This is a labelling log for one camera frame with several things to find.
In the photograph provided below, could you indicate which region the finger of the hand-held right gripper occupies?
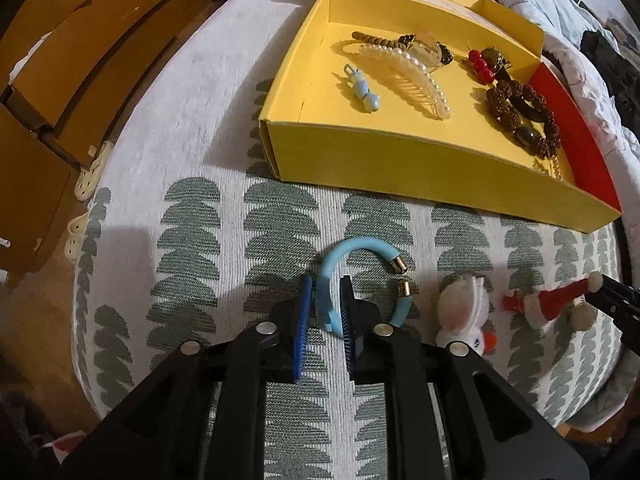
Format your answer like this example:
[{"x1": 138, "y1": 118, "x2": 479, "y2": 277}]
[{"x1": 585, "y1": 274, "x2": 640, "y2": 356}]

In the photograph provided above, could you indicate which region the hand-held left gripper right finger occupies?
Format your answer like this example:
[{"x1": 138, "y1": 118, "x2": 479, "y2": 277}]
[{"x1": 338, "y1": 274, "x2": 592, "y2": 480}]

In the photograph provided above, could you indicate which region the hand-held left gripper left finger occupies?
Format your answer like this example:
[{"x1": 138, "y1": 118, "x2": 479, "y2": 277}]
[{"x1": 60, "y1": 274, "x2": 316, "y2": 480}]

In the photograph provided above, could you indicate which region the light blue bangle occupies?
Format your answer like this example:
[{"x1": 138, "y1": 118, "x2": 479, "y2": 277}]
[{"x1": 316, "y1": 239, "x2": 415, "y2": 334}]

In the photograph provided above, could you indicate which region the yellow cardboard box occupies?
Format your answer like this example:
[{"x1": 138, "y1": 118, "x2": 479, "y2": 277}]
[{"x1": 258, "y1": 0, "x2": 624, "y2": 234}]

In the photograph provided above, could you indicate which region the red santa hat hair clip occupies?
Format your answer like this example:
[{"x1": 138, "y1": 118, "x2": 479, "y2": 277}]
[{"x1": 502, "y1": 272, "x2": 606, "y2": 332}]

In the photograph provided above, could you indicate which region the white plush rabbit hair clip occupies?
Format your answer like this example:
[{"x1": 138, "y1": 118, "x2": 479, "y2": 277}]
[{"x1": 434, "y1": 275, "x2": 499, "y2": 359}]

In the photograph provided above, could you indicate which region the white green patterned mat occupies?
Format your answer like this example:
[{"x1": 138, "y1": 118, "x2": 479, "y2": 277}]
[{"x1": 74, "y1": 0, "x2": 632, "y2": 480}]

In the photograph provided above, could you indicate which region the light blue hair clip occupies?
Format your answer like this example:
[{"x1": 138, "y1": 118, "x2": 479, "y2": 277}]
[{"x1": 342, "y1": 63, "x2": 382, "y2": 114}]

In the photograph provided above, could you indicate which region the dark clothing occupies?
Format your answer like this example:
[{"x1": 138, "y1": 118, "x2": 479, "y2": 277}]
[{"x1": 580, "y1": 30, "x2": 640, "y2": 136}]

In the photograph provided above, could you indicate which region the cream clog slipper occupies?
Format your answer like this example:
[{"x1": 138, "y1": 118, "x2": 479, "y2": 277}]
[
  {"x1": 64, "y1": 212, "x2": 92, "y2": 262},
  {"x1": 74, "y1": 142, "x2": 114, "y2": 204}
]

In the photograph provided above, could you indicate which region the pearl hair claw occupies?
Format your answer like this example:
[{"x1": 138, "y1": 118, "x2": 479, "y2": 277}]
[{"x1": 332, "y1": 40, "x2": 453, "y2": 122}]

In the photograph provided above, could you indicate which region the red cherry hair clip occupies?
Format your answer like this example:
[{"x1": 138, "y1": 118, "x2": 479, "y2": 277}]
[{"x1": 465, "y1": 46, "x2": 514, "y2": 84}]

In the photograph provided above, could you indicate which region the brown beaded hair clip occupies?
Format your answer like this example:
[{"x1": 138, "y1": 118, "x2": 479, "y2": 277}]
[{"x1": 351, "y1": 31, "x2": 416, "y2": 49}]

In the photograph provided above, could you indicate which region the floral quilt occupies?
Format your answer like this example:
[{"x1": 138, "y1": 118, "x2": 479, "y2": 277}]
[{"x1": 425, "y1": 0, "x2": 640, "y2": 173}]

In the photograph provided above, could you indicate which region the gold chain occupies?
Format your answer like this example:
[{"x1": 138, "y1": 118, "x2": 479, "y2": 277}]
[{"x1": 532, "y1": 147, "x2": 567, "y2": 179}]

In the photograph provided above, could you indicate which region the brown seed bead bracelet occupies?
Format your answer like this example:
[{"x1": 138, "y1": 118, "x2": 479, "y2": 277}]
[{"x1": 485, "y1": 80, "x2": 561, "y2": 149}]

